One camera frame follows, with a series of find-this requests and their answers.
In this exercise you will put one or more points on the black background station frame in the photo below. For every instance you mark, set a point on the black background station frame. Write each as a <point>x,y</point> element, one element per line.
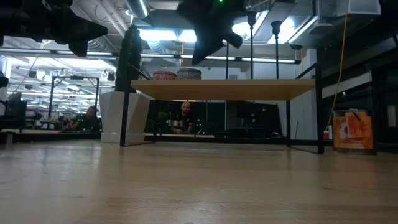
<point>74,77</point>

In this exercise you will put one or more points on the long ceiling light bar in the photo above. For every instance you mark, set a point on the long ceiling light bar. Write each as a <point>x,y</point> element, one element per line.
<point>93,53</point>

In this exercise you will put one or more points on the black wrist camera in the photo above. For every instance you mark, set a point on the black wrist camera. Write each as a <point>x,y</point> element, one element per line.
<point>78,49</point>
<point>233,39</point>

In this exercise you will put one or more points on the person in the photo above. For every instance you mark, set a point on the person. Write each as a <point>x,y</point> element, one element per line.
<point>88,119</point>
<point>183,119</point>

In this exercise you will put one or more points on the tin can orange label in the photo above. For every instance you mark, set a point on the tin can orange label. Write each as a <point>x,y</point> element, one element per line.
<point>353,130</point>

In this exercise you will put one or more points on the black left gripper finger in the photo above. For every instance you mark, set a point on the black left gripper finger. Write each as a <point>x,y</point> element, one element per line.
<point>91,31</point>

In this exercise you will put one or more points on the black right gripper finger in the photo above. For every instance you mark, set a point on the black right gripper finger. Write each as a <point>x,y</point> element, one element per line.
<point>205,43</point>

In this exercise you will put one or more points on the small green plant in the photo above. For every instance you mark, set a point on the small green plant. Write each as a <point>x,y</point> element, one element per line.
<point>162,117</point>

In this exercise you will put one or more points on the black metal candlestick holder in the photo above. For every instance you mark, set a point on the black metal candlestick holder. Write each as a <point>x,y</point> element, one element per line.
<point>251,18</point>
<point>227,62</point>
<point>276,28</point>

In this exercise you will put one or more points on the silver ceiling duct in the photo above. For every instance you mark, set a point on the silver ceiling duct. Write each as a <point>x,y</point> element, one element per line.
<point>138,7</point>

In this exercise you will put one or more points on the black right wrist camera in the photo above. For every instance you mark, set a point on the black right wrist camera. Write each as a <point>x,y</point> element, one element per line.
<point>233,39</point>

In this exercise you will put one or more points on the green cactus in white pot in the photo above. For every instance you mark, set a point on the green cactus in white pot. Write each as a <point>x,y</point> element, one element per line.
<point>124,118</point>

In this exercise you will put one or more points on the pink glitter candle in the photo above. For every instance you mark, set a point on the pink glitter candle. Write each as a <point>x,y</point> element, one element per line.
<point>164,75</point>

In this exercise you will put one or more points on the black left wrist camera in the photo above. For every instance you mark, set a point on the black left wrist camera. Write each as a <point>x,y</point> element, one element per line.
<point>78,49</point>

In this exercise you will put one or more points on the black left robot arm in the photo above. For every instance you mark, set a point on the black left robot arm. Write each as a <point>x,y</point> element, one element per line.
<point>18,18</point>

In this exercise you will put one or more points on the wooden shelf riser black legs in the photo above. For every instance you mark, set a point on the wooden shelf riser black legs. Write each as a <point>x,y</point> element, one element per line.
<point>217,90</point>

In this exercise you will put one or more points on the white ceiling air unit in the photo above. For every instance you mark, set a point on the white ceiling air unit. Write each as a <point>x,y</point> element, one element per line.
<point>348,7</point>

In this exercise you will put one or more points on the dark computer monitor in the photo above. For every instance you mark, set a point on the dark computer monitor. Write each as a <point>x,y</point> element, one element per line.
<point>15,109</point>

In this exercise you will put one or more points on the grey glitter candle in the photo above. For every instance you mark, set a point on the grey glitter candle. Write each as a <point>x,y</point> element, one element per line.
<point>189,74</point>

